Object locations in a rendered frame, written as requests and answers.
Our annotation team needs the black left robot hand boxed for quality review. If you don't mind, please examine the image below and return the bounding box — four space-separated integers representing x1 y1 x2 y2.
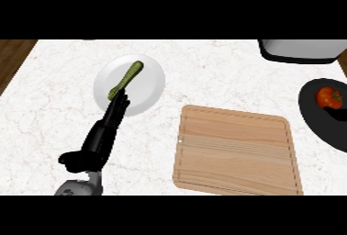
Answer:
58 88 132 173

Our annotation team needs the black pan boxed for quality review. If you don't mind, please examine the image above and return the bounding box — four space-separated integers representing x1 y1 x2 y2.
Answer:
297 78 347 152

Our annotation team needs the wooden cutting board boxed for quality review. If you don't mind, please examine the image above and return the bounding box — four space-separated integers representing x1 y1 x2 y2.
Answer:
173 104 306 196

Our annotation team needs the green cucumber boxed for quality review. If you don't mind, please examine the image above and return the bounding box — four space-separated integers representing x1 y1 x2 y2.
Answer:
108 60 145 101

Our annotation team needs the white appliance with black base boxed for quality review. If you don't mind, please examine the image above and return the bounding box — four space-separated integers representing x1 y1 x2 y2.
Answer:
256 39 347 65

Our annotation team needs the red tomato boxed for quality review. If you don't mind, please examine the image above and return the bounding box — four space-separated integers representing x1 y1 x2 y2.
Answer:
315 86 344 110

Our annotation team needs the white oval plate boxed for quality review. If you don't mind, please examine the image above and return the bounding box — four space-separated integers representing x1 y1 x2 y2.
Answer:
92 54 167 118

